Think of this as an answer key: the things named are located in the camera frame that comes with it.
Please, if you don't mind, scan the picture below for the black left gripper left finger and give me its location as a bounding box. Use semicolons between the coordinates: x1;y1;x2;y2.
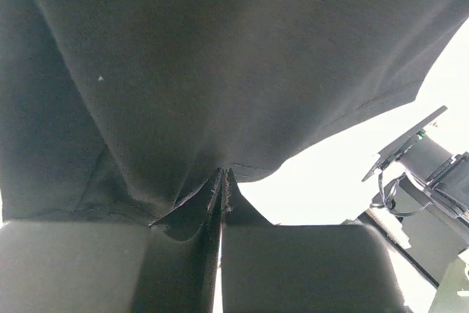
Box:
1;170;224;312

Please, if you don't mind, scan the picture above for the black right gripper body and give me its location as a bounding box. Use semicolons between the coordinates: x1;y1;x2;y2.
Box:
362;106;468;225

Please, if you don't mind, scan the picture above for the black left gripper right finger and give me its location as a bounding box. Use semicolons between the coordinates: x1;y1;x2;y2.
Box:
219;168;407;313

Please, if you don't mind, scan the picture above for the black skirt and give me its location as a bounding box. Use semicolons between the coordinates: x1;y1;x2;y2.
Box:
1;0;468;221

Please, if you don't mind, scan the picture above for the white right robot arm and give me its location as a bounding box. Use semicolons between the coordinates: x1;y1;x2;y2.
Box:
356;106;468;312

